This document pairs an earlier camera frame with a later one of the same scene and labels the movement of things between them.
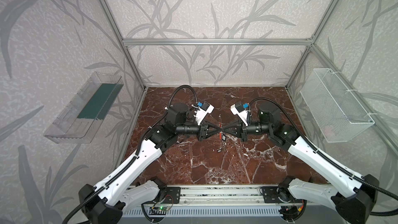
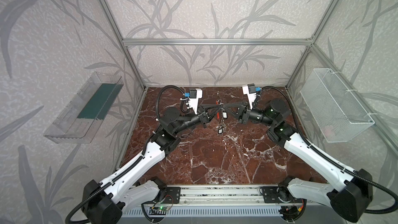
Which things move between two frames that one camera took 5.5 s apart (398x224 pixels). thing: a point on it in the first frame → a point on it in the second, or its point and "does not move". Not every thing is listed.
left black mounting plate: x=172 y=195 does not move
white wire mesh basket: x=337 y=113 does not move
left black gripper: x=202 y=132 → x=202 y=116
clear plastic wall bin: x=94 y=101 does not move
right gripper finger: x=234 y=129 → x=237 y=109
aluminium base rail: x=215 y=195 does not move
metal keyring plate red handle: x=222 y=136 → x=218 y=102
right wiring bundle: x=291 y=212 does not move
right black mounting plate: x=270 y=195 does not move
